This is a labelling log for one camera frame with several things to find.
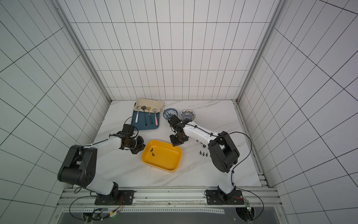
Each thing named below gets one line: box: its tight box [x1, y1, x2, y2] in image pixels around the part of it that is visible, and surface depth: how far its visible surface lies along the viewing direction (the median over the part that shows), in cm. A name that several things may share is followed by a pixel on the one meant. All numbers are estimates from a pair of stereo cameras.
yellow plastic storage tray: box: [140, 139, 183, 173], surface depth 88 cm
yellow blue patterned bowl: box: [179, 109, 196, 121], surface depth 109 cm
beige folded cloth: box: [133, 97, 166, 113], surface depth 117 cm
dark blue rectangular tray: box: [130, 110, 160, 131], surface depth 109 cm
